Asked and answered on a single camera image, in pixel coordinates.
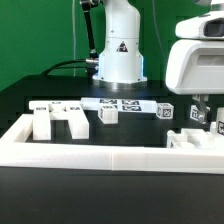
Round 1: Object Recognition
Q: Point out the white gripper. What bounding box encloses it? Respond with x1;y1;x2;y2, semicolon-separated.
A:
166;13;224;124

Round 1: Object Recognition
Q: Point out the white chair seat part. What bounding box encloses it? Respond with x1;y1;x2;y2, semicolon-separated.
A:
167;128;224;150

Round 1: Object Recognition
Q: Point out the white tagged block front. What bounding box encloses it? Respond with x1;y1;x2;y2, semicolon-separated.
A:
98;105;118;124

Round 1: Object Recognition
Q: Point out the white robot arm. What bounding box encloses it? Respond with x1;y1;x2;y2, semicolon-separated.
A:
93;0;224;123

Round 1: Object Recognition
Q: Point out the white chair back part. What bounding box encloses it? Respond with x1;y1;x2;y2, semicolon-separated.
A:
29;100;89;140

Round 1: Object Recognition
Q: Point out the white tagged cube right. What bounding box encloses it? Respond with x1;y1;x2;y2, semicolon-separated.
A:
190;105;210;123

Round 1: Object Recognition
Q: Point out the white tagged cube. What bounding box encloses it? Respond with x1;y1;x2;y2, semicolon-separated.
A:
190;105;210;123
156;103;174;119

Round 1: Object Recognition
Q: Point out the white tagged cube middle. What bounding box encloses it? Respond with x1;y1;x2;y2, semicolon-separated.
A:
156;103;174;119

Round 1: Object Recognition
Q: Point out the white flat tagged plank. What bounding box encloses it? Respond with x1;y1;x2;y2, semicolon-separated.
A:
81;97;157;114

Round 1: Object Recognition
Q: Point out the black cable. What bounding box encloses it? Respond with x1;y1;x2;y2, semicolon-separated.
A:
40;59;98;76

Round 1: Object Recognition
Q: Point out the white U-shaped border frame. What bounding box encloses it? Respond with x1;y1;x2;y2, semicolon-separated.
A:
0;114;224;174

